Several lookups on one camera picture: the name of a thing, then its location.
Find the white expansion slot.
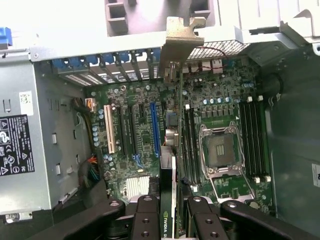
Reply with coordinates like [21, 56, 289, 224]
[103, 104, 116, 155]

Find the green motherboard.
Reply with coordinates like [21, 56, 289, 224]
[84, 57, 276, 218]

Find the CPU socket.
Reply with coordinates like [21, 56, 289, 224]
[198, 125, 246, 180]

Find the grey parts rack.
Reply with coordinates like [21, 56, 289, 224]
[104, 0, 219, 38]

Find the black RAM slot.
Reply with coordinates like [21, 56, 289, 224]
[194, 107, 202, 186]
[238, 101, 251, 180]
[243, 97, 261, 183]
[185, 104, 193, 191]
[189, 107, 198, 192]
[256, 96, 272, 182]
[249, 99, 266, 180]
[181, 106, 188, 186]

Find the blue case release latch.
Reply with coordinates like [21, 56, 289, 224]
[0, 26, 13, 50]

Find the white power connector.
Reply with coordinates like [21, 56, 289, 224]
[84, 98, 97, 114]

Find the black open PC case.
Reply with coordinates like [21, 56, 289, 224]
[0, 9, 320, 240]

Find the long black expansion slot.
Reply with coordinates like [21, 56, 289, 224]
[118, 104, 128, 156]
[129, 104, 139, 156]

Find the metal socket cover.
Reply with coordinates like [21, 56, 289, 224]
[208, 172, 257, 204]

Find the thin red black wire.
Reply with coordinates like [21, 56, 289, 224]
[194, 45, 232, 69]

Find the blue expansion slot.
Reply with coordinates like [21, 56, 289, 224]
[149, 101, 161, 159]

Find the coloured wire bundle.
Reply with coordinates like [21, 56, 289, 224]
[77, 154, 101, 189]

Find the silver chipset heatsink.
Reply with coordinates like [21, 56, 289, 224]
[126, 175, 151, 196]

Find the grey power supply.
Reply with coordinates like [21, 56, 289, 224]
[0, 58, 87, 217]

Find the sleeved power wire bundle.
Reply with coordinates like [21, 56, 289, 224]
[73, 98, 101, 176]

